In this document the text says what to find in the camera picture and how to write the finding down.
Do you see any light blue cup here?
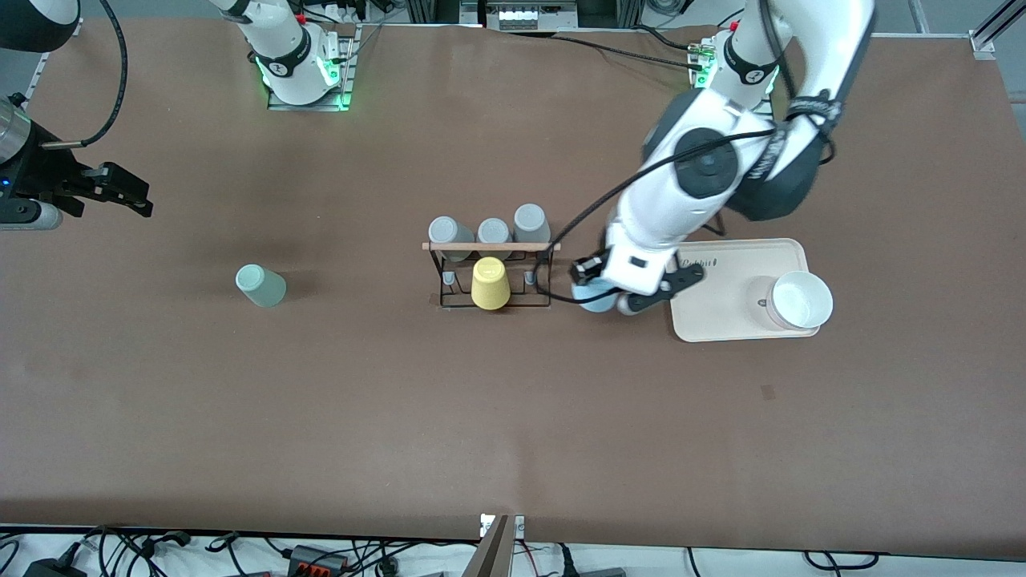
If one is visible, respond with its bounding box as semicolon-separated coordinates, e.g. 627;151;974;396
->
579;276;620;314

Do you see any black looped floor cable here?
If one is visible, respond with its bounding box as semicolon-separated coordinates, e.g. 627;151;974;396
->
804;550;879;571

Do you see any aluminium table edge rail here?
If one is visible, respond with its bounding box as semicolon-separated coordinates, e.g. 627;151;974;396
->
16;32;83;117

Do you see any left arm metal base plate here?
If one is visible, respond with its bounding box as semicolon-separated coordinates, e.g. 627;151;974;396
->
689;74;777;105

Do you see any yellow cup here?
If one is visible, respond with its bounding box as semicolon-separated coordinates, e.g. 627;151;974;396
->
471;256;511;311

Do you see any white bowl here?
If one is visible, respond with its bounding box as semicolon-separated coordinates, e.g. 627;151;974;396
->
765;271;834;331

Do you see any beige plastic tray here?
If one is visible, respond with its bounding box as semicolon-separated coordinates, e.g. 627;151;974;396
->
669;237;822;344

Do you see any pale green cup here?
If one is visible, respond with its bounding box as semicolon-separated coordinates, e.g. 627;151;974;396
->
235;264;288;309

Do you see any grey cup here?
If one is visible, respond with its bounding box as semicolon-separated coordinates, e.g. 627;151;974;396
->
428;216;475;263
513;203;552;245
477;218;514;259

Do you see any brown camera support bar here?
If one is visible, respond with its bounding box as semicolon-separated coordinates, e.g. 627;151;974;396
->
463;515;511;577

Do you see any black cable on table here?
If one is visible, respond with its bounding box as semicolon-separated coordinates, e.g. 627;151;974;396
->
553;34;706;65

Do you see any black orange connector block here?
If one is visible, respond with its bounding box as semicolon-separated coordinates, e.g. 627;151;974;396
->
287;544;351;577

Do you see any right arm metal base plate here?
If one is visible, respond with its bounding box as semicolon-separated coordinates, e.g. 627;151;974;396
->
267;24;357;113

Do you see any grey power strip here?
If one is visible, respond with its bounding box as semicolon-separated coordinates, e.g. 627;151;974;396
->
487;0;580;31

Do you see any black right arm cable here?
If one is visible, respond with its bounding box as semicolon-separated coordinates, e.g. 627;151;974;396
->
40;0;129;149

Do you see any black wire cup rack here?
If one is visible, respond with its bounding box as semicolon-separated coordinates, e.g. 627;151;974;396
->
422;240;562;311

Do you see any black power adapter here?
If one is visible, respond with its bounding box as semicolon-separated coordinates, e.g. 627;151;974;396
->
22;557;87;577

